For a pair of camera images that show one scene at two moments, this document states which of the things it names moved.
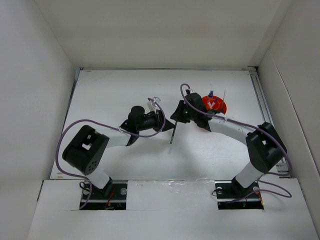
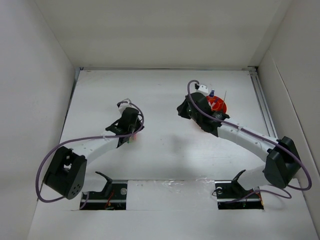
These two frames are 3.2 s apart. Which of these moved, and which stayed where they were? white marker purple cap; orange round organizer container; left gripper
Moved: left gripper
Stayed: orange round organizer container; white marker purple cap
